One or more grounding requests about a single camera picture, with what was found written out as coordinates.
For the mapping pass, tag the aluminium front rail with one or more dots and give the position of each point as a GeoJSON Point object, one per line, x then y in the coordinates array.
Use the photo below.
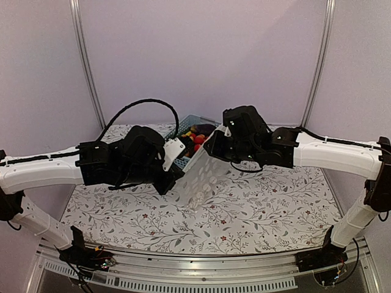
{"type": "Point", "coordinates": [149, 271]}

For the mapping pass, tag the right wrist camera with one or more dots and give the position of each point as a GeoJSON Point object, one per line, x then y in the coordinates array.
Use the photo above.
{"type": "Point", "coordinates": [227, 121]}

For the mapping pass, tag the right aluminium frame post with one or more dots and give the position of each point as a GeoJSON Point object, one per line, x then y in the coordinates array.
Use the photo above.
{"type": "Point", "coordinates": [320, 62]}

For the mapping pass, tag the left aluminium frame post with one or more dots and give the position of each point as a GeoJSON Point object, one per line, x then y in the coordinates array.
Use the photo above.
{"type": "Point", "coordinates": [85, 62]}

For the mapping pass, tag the floral patterned tablecloth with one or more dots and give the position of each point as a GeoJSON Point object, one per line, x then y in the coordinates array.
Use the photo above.
{"type": "Point", "coordinates": [244, 212]}

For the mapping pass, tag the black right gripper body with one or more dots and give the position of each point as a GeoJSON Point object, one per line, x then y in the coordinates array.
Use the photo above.
{"type": "Point", "coordinates": [227, 152]}

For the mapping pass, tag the red cherry tomato cluster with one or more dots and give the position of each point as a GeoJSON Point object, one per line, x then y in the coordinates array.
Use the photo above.
{"type": "Point", "coordinates": [197, 140]}

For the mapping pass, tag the clear zip top bag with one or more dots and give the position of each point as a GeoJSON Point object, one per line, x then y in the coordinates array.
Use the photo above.
{"type": "Point", "coordinates": [199, 183]}

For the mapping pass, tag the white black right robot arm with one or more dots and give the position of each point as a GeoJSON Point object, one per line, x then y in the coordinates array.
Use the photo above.
{"type": "Point", "coordinates": [245, 136]}

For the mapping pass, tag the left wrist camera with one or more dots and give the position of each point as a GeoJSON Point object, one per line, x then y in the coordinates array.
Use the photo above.
{"type": "Point", "coordinates": [172, 149]}

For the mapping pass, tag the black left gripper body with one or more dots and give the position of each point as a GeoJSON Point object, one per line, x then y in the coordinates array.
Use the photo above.
{"type": "Point", "coordinates": [162, 187]}

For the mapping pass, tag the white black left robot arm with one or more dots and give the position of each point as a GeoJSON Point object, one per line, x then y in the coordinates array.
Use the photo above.
{"type": "Point", "coordinates": [143, 156]}

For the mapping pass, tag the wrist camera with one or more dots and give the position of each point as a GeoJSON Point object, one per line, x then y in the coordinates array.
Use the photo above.
{"type": "Point", "coordinates": [227, 121]}
{"type": "Point", "coordinates": [172, 149]}

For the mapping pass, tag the aluminium frame post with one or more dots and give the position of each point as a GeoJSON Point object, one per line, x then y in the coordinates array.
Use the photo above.
{"type": "Point", "coordinates": [85, 62]}
{"type": "Point", "coordinates": [320, 62]}

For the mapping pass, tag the purple eggplant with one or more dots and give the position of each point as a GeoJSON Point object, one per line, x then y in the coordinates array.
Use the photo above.
{"type": "Point", "coordinates": [205, 129]}

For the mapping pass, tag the light blue plastic basket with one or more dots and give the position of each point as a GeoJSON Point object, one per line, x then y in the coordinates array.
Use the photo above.
{"type": "Point", "coordinates": [184, 127]}

